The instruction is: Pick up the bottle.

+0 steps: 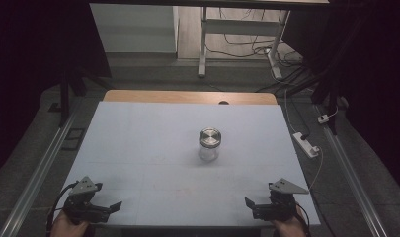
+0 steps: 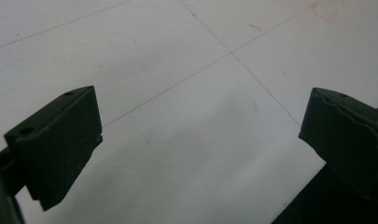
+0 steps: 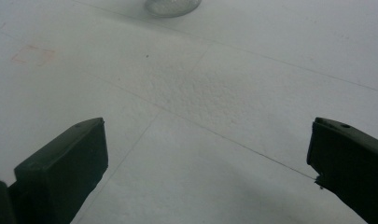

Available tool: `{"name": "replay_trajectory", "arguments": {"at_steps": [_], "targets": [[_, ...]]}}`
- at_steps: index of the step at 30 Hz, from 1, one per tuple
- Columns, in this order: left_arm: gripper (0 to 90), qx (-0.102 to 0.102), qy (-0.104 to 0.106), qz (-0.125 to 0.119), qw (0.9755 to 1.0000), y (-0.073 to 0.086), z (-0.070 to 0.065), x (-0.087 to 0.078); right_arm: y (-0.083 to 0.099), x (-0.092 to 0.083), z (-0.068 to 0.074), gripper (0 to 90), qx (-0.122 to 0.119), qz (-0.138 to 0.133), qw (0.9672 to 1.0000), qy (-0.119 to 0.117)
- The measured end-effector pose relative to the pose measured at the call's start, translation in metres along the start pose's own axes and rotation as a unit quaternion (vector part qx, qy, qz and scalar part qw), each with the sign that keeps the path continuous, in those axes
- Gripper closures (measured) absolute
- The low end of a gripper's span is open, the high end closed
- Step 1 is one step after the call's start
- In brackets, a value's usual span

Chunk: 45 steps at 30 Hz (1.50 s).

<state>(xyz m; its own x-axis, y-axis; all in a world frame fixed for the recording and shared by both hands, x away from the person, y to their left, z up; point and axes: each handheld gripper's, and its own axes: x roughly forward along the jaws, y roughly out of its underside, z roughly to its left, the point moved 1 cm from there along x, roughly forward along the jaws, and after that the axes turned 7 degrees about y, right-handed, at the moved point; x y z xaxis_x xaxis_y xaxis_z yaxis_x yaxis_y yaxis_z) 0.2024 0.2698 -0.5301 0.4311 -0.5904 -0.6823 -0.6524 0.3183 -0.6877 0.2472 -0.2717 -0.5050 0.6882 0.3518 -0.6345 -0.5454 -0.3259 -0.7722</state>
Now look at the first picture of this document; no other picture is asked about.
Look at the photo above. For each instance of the person's left hand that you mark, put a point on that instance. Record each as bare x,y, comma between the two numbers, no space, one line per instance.
65,227

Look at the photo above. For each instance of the black metal stand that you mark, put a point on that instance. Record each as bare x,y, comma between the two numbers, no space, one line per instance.
65,98
329,95

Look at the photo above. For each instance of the small white adapter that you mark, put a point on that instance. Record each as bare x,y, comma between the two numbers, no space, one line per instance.
323,118

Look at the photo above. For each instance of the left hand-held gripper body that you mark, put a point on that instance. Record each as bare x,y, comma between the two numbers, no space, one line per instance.
84,205

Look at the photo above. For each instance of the black curtain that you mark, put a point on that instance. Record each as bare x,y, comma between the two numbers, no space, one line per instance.
372,82
29,65

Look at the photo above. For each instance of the silver metal jar lid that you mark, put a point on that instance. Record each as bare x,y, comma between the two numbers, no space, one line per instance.
210,137

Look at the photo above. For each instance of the person's right hand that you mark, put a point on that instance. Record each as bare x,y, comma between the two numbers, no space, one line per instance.
291,227

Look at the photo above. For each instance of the white power strip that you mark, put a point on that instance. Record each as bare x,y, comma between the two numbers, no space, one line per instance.
305,144

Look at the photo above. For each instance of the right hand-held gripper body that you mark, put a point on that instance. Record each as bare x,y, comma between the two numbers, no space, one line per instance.
276,207

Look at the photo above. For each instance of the clear glass jar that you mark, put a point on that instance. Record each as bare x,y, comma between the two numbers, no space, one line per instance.
208,153

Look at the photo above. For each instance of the aluminium floor rail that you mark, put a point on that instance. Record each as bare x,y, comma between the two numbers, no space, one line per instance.
352,181
39,174

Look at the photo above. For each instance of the white desk frame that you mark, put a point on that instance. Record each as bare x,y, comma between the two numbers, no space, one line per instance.
240,27

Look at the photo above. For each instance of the black rectangular floor frame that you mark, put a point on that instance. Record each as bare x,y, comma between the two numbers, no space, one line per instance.
73,139

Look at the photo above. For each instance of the white table cover sheet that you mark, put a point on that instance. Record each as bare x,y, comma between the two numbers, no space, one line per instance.
148,148

